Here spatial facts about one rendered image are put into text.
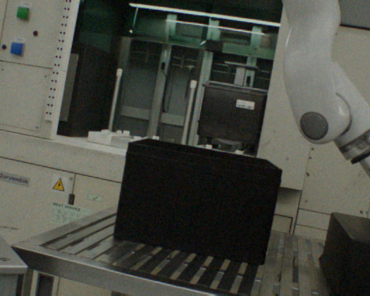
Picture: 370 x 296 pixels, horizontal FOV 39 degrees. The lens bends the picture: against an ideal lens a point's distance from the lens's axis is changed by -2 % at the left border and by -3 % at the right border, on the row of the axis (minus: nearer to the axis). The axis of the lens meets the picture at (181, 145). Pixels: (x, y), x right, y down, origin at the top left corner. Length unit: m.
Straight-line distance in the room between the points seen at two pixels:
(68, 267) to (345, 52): 0.86
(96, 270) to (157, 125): 1.51
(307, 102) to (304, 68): 0.05
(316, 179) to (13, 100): 0.84
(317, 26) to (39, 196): 0.92
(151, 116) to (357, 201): 1.14
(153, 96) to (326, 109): 1.55
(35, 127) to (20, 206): 0.22
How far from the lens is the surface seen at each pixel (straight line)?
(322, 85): 0.83
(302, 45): 0.86
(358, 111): 0.91
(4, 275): 0.75
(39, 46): 1.52
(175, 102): 2.29
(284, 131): 1.28
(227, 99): 1.87
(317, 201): 1.34
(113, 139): 1.62
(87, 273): 0.79
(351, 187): 1.35
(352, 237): 0.83
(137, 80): 2.34
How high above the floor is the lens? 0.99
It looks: 3 degrees down
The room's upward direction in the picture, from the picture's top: 10 degrees clockwise
